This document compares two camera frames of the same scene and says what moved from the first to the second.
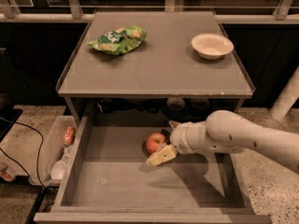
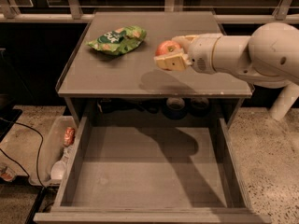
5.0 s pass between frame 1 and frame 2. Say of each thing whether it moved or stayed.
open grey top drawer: stayed
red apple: moved
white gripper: moved
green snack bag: stayed
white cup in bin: stayed
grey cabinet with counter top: stayed
